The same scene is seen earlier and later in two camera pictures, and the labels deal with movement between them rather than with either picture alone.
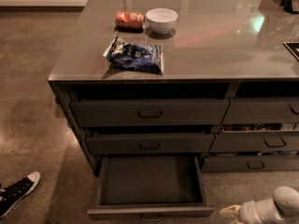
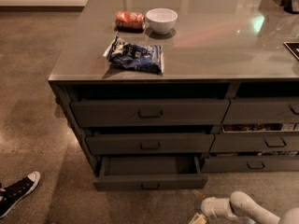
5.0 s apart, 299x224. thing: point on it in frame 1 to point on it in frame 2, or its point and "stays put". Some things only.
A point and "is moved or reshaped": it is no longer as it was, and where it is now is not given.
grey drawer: [250, 163] stays put
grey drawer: [149, 143] stays put
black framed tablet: [293, 48] stays put
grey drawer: [150, 188] is moved or reshaped
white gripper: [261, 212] to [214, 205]
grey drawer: [254, 141] stays put
